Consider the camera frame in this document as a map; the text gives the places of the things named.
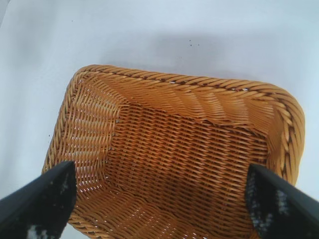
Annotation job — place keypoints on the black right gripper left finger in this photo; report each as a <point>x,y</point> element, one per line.
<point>35,206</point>

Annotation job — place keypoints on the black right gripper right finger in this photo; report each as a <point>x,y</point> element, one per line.
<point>286,211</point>

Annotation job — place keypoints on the brown woven wicker basket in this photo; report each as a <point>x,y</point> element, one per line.
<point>187,154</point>

